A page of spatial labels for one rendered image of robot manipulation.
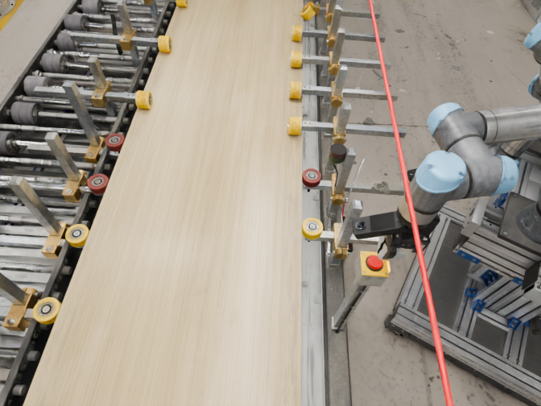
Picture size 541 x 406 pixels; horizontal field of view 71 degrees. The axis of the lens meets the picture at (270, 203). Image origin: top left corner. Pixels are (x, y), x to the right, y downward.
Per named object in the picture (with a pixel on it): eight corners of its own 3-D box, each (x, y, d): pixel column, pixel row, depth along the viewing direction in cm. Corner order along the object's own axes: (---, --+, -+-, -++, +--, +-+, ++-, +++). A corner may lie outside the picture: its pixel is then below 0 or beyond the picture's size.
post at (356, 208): (335, 263, 162) (363, 198, 123) (336, 271, 160) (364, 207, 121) (327, 263, 162) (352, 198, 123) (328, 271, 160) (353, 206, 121)
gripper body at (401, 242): (420, 255, 87) (443, 228, 77) (383, 253, 87) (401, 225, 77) (415, 227, 92) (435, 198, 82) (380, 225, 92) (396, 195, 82)
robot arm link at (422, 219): (407, 213, 74) (401, 181, 78) (399, 225, 77) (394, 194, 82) (445, 216, 74) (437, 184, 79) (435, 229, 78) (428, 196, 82)
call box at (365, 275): (377, 265, 108) (386, 252, 102) (380, 287, 104) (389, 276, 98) (353, 263, 108) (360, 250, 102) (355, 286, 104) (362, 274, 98)
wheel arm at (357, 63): (389, 66, 200) (390, 60, 197) (390, 70, 198) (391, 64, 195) (295, 59, 200) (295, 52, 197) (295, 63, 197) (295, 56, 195)
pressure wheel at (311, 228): (307, 228, 155) (311, 213, 146) (323, 241, 152) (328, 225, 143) (295, 240, 151) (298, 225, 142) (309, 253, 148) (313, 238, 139)
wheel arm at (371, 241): (412, 242, 151) (416, 236, 148) (414, 249, 149) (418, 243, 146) (304, 234, 151) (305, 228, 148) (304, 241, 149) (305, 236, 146)
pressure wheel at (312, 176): (317, 184, 168) (321, 167, 159) (317, 199, 164) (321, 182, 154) (299, 183, 168) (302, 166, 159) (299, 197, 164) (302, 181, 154)
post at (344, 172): (332, 217, 178) (356, 147, 139) (332, 223, 176) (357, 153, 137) (324, 217, 178) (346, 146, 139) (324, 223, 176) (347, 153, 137)
